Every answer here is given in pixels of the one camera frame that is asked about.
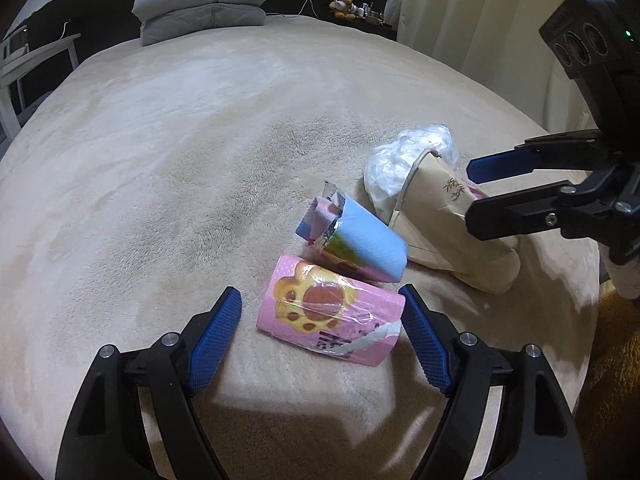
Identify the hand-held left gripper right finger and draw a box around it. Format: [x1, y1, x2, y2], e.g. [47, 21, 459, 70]
[398, 284, 587, 480]

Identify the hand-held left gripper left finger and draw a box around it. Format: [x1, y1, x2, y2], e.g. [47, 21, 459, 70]
[55, 286, 243, 480]

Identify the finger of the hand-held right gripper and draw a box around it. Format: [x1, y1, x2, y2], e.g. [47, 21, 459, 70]
[466, 129, 608, 184]
[465, 162, 640, 265]

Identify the beige paper bag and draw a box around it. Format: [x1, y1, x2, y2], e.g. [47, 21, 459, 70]
[389, 152, 522, 295]

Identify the white plastic bag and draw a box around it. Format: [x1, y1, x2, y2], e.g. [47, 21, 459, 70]
[363, 124, 458, 223]

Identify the pink paw print packet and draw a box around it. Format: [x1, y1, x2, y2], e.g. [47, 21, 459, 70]
[256, 254, 406, 367]

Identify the blue snack packet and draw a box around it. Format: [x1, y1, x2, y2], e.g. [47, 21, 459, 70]
[295, 182, 407, 282]

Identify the cream curtain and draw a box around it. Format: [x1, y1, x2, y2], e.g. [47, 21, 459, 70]
[397, 0, 640, 136]

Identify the beige plush blanket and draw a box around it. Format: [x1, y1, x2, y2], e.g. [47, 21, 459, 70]
[0, 12, 601, 480]

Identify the group of small bottles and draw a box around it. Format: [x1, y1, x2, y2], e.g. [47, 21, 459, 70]
[356, 2, 387, 25]

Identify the grey pillow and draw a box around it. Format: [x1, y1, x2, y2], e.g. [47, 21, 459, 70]
[140, 2, 266, 47]

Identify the white desk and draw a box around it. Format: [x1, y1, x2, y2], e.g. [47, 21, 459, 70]
[0, 34, 82, 141]

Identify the black headboard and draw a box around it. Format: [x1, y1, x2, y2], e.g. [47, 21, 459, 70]
[0, 0, 393, 46]

